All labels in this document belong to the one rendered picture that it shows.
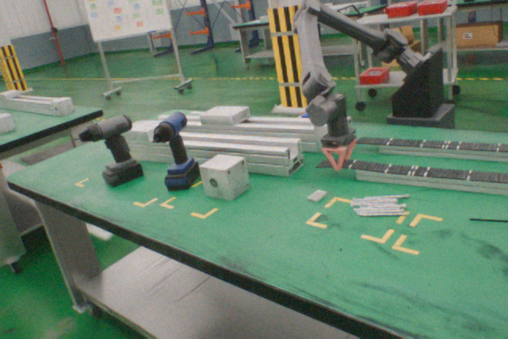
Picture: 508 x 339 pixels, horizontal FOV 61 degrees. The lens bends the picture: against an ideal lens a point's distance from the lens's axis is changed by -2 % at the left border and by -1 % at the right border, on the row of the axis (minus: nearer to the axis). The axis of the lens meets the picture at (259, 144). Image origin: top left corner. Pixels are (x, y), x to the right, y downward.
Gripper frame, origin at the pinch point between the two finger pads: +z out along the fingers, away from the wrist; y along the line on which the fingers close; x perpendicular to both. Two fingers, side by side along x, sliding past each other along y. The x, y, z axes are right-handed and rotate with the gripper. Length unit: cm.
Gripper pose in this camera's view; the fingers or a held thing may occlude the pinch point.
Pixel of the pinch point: (341, 163)
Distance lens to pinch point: 125.7
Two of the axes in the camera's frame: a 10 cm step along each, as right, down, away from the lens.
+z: 1.5, 9.4, 3.2
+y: -5.4, 3.5, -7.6
